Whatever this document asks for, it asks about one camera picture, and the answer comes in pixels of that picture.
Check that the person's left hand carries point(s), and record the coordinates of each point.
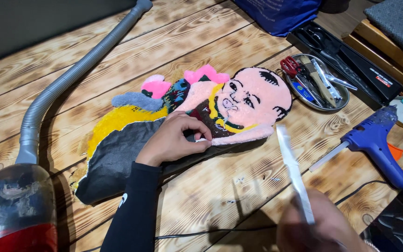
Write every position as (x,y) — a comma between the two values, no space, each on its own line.
(166,140)

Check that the person's right hand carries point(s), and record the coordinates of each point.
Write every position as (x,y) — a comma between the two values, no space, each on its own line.
(324,231)

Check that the person's right fingers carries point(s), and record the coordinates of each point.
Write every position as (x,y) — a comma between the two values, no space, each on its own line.
(303,231)

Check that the colourful tufted baby rug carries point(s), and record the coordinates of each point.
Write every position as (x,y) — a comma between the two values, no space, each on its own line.
(254,98)

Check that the white glue stick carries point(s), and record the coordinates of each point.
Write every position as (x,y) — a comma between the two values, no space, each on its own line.
(327,156)

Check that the black printed fabric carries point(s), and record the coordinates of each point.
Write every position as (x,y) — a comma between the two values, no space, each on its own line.
(401,224)

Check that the blue hot glue gun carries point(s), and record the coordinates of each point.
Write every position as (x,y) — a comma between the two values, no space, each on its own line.
(373,140)

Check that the blue labelled cutter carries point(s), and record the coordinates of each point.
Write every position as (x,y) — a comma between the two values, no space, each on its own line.
(303,91)

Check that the round metal tray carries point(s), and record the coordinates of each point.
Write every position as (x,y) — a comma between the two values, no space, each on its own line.
(341,96)

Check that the silver metal pliers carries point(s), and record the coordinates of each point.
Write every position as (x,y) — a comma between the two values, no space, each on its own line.
(338,81)

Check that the long black tool case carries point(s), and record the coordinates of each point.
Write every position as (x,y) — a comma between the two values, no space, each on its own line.
(366,75)

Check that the black scissors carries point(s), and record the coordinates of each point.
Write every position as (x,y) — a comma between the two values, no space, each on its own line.
(322,40)

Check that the blue bag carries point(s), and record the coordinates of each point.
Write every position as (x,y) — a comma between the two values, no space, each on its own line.
(278,14)

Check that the grey folded fabric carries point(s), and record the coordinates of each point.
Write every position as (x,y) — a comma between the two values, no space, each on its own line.
(397,22)

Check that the red vacuum cleaner body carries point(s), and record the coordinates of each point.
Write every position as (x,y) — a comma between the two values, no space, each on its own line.
(16,210)

